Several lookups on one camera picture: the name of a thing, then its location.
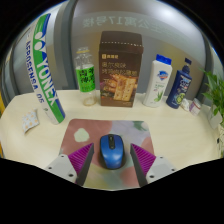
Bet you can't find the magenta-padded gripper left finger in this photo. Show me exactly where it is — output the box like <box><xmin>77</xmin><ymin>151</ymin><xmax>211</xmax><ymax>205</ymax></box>
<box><xmin>44</xmin><ymin>142</ymin><xmax>95</xmax><ymax>187</ymax></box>

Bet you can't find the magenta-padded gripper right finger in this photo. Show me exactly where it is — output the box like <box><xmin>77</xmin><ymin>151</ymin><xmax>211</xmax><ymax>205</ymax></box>
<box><xmin>129</xmin><ymin>143</ymin><xmax>177</xmax><ymax>188</ymax></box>

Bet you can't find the blue and black computer mouse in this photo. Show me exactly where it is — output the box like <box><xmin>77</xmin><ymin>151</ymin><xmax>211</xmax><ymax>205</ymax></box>
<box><xmin>99</xmin><ymin>133</ymin><xmax>127</xmax><ymax>170</ymax></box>

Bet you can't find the floral pastel mouse pad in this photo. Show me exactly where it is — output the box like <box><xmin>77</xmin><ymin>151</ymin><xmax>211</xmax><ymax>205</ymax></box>
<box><xmin>59</xmin><ymin>118</ymin><xmax>156</xmax><ymax>191</ymax></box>

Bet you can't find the small white dotted packet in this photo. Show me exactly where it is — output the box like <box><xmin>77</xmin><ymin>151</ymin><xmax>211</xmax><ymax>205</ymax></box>
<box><xmin>21</xmin><ymin>109</ymin><xmax>40</xmax><ymax>134</ymax></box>

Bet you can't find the crumpled white tissue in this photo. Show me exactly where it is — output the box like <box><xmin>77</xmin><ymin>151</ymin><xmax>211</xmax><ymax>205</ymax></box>
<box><xmin>179</xmin><ymin>98</ymin><xmax>191</xmax><ymax>112</ymax></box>

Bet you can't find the white bottle with blue cap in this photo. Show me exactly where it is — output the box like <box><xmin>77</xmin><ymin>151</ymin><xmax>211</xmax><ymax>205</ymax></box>
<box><xmin>142</xmin><ymin>54</ymin><xmax>173</xmax><ymax>108</ymax></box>

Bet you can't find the dark blue pump bottle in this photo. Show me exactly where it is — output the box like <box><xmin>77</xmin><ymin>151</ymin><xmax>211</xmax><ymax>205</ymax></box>
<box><xmin>165</xmin><ymin>57</ymin><xmax>193</xmax><ymax>110</ymax></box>

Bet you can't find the clear bottle with green label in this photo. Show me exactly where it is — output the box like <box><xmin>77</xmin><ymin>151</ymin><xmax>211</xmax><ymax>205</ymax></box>
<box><xmin>74</xmin><ymin>46</ymin><xmax>98</xmax><ymax>107</ymax></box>

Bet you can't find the brown cracker box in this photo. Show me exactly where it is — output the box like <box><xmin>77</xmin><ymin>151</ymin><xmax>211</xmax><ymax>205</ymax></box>
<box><xmin>98</xmin><ymin>30</ymin><xmax>144</xmax><ymax>108</ymax></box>

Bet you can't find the white green shuttlecock tube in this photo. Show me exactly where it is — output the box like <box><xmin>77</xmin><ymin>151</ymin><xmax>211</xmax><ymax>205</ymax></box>
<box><xmin>25</xmin><ymin>13</ymin><xmax>67</xmax><ymax>125</ymax></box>

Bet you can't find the green plant in white pot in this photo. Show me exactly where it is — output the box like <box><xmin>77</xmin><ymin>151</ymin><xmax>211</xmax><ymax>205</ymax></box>
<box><xmin>199</xmin><ymin>68</ymin><xmax>224</xmax><ymax>158</ymax></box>

